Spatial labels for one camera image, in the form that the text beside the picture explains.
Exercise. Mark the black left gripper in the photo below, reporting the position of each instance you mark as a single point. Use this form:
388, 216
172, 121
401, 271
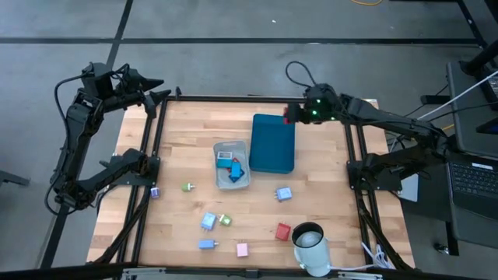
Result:
130, 97

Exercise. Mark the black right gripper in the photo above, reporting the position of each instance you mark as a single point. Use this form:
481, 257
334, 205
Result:
323, 105

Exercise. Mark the red wall charger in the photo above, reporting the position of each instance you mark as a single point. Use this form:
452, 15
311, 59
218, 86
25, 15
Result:
285, 116
283, 232

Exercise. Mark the teal plastic bin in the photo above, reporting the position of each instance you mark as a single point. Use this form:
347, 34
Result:
272, 144

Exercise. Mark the pale blue wall charger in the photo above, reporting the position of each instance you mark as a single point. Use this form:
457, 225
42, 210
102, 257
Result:
284, 193
208, 221

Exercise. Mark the white teal wall charger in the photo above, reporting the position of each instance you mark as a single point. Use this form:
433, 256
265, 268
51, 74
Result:
225, 155

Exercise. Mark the dark blue wall charger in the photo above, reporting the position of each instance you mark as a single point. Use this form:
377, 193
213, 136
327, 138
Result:
242, 177

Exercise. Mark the white plastic bin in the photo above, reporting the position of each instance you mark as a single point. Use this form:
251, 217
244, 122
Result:
229, 184

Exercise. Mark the green wall charger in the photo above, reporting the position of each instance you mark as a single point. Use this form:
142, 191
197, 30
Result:
186, 187
225, 220

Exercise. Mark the pink wall charger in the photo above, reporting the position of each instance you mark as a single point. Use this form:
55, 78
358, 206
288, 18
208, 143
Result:
242, 249

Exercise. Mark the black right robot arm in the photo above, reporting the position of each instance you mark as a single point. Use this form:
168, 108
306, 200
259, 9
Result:
389, 120

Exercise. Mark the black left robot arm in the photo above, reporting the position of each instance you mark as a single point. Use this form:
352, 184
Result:
78, 128

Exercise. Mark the white paper sheet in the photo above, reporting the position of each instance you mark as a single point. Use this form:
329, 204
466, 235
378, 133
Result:
409, 188

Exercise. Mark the pale cylindrical cup black rim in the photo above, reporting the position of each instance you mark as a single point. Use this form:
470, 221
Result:
311, 256

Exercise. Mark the black desk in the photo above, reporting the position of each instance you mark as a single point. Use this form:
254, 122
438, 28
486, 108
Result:
467, 128

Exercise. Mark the black laptop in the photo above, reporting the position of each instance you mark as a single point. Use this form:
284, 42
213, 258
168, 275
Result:
474, 179

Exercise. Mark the black monitor stand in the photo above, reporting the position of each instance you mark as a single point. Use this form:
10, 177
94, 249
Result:
480, 35

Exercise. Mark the black aluminium table frame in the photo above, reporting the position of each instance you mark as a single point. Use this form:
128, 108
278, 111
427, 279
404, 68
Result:
233, 99

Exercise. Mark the small lavender wall charger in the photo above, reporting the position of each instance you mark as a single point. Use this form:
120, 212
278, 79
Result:
155, 193

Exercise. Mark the silver camera mount bar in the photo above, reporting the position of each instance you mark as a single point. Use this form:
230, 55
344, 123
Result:
249, 274

